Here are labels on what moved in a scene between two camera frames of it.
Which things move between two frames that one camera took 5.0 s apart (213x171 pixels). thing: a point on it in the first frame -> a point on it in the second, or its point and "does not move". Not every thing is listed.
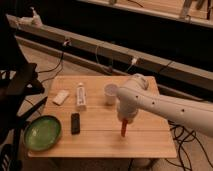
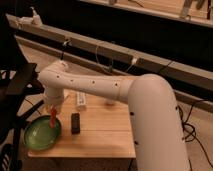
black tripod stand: (18, 79) does not move
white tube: (81, 94) does not move
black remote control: (75, 123) does not move
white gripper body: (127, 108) -> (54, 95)
